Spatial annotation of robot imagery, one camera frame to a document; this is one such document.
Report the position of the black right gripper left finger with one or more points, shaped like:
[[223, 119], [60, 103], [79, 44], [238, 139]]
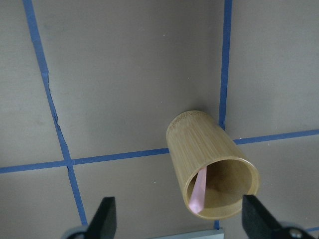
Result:
[[104, 222]]

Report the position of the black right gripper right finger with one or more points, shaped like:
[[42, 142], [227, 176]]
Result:
[[258, 222]]

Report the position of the bamboo cylinder holder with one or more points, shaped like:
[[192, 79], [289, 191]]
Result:
[[196, 141]]

